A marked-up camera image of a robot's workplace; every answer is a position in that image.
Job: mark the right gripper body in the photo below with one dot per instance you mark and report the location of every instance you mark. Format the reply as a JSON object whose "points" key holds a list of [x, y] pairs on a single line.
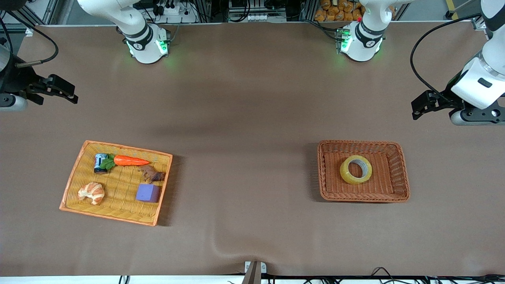
{"points": [[15, 82]]}

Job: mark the yellow clear tape roll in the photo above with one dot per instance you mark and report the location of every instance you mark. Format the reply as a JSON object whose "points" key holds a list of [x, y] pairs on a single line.
{"points": [[345, 175]]}

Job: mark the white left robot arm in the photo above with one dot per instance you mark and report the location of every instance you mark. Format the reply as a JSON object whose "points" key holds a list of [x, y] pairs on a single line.
{"points": [[361, 43]]}

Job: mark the small blue white can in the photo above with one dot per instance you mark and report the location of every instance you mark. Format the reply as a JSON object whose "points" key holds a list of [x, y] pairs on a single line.
{"points": [[99, 165]]}

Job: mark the brown wicker basket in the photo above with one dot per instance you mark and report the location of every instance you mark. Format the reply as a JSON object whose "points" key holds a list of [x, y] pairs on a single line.
{"points": [[386, 185]]}

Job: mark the orange toy carrot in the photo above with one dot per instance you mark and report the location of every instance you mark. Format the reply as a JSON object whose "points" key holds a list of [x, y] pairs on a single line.
{"points": [[130, 161]]}

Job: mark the toy croissant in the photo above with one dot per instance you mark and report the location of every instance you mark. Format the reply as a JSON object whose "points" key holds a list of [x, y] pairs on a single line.
{"points": [[91, 192]]}

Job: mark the yellow woven tray orange rim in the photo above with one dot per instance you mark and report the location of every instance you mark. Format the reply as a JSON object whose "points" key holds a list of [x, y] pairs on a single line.
{"points": [[118, 185]]}

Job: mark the pile of orange bread toys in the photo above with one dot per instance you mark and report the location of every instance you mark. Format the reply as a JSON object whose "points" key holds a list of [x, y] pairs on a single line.
{"points": [[335, 12]]}

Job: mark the brown toy animal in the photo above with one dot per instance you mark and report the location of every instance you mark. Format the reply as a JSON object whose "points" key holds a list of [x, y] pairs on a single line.
{"points": [[152, 173]]}

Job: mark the white power strip with plugs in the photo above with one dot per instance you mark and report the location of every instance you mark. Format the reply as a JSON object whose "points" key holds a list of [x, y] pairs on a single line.
{"points": [[175, 14]]}

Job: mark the purple cube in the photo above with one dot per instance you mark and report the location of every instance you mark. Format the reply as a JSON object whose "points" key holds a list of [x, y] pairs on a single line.
{"points": [[148, 193]]}

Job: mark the brown table cover mat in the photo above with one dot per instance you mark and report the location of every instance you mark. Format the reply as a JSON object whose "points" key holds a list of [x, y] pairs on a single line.
{"points": [[252, 118]]}

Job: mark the small white terminal block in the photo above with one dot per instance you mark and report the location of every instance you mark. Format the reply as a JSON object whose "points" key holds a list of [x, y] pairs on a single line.
{"points": [[258, 17]]}

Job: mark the aluminium frame profile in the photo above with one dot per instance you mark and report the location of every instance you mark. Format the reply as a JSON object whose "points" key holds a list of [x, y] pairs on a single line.
{"points": [[53, 10], [478, 24]]}

